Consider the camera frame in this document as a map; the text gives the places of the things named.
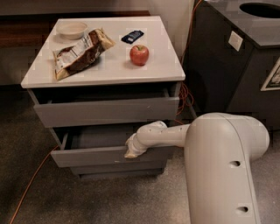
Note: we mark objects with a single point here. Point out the framed sign on bin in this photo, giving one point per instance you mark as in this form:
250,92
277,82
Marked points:
272,82

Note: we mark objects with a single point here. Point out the grey drawer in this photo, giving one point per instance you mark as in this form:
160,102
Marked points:
80,113
103,145
125,167

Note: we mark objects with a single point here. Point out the black waste bin cabinet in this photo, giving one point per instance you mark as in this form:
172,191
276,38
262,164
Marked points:
224,80

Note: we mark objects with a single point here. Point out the grey bottom drawer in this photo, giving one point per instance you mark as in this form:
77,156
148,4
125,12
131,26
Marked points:
125,167

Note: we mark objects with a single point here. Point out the brown chip bag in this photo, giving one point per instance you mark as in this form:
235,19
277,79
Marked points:
74,59

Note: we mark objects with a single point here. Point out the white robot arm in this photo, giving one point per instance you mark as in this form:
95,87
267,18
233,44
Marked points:
218,151

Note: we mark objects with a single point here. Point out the grey drawer cabinet white top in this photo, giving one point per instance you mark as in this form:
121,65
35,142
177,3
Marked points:
113,76

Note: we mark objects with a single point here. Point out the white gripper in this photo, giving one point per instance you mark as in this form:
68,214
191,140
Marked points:
135,144

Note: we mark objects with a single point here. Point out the white bowl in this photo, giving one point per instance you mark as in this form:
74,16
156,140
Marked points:
71,30

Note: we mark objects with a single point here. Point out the white label on bin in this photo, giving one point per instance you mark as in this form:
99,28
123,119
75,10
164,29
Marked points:
235,41

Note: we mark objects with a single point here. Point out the grey top drawer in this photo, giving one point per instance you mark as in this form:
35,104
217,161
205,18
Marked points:
80,113

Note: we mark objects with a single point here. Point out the red apple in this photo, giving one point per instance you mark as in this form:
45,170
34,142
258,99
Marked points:
139,55

